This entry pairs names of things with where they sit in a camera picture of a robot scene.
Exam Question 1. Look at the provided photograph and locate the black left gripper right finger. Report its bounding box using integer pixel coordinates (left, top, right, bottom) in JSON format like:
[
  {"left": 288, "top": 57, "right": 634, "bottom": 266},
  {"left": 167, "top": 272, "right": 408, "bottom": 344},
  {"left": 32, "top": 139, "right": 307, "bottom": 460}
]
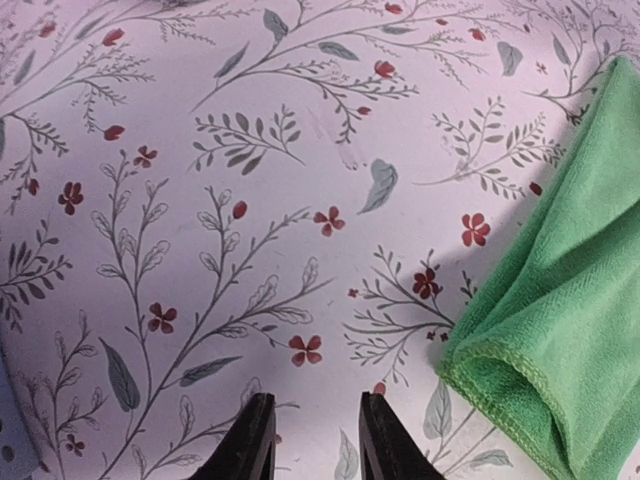
[{"left": 360, "top": 392, "right": 443, "bottom": 480}]

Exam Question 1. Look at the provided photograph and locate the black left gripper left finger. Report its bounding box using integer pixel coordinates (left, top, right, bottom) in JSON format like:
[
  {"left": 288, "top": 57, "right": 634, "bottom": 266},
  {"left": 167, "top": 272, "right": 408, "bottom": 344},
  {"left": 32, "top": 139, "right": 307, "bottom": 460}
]
[{"left": 189, "top": 393, "right": 276, "bottom": 480}]

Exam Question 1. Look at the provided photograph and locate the green microfibre towel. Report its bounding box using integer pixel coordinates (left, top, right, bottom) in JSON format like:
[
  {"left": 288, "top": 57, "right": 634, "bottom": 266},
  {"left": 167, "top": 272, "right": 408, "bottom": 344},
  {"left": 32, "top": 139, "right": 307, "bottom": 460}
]
[{"left": 437, "top": 57, "right": 639, "bottom": 479}]

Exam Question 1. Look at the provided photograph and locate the light blue plastic basket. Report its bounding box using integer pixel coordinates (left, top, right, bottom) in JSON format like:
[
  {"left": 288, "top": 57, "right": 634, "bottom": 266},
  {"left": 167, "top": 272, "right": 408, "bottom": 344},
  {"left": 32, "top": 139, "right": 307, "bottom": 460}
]
[{"left": 0, "top": 353, "right": 39, "bottom": 480}]

